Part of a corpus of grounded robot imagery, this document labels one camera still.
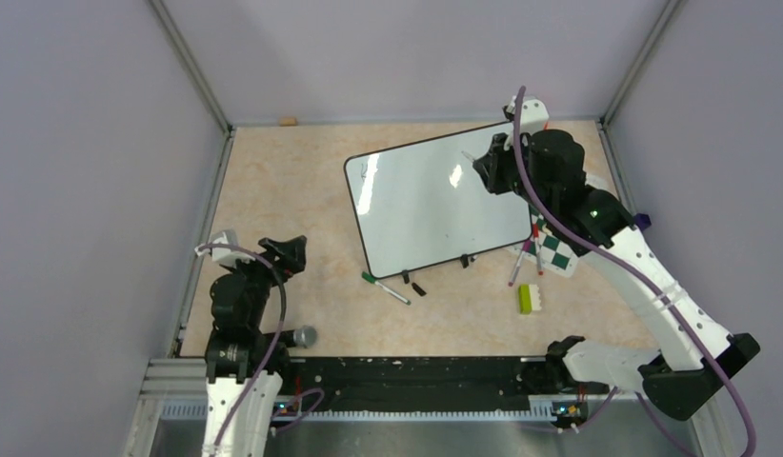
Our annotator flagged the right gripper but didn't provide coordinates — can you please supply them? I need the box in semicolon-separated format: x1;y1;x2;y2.
476;129;555;216

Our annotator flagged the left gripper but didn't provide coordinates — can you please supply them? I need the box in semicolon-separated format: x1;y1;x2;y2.
223;235;306;327

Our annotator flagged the white whiteboard black frame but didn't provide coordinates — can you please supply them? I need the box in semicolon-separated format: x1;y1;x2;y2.
343;123;531;279

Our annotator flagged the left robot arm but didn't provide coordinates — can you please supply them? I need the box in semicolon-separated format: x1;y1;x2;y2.
194;230;307;456

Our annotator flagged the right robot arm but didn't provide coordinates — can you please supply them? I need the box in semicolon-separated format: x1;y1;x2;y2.
473;129;760;421

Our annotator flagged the red cap marker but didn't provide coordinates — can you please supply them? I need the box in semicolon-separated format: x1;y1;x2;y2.
532;224;544;276

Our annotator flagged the green cap marker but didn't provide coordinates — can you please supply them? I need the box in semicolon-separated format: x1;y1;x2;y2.
361;271;412;306

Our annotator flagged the microphone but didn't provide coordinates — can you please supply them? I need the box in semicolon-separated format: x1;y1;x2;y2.
278;326;318;348

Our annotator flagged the green white chess mat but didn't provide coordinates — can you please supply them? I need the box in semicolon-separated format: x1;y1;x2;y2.
505;211;579;278

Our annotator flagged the cork stopper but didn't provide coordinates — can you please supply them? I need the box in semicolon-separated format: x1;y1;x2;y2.
278;117;298;127

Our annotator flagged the green lego brick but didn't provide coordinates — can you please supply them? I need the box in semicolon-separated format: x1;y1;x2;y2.
518;284;533;315

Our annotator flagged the white lego brick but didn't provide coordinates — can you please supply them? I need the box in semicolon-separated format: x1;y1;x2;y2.
530;285;543;312

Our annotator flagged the purple block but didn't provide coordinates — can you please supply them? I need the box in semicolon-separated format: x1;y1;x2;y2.
634;213;653;231

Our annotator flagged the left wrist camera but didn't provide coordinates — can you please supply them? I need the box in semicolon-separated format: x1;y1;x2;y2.
194;228;253;268

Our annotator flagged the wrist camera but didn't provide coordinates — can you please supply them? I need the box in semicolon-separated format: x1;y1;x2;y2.
194;228;253;268
502;96;550;134

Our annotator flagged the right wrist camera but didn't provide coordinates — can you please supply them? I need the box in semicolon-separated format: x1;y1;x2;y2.
502;96;550;134

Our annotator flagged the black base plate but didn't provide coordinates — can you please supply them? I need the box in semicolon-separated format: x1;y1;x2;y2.
280;356;609;413

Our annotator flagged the slotted cable duct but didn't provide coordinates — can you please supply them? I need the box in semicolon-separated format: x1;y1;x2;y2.
160;401;556;422

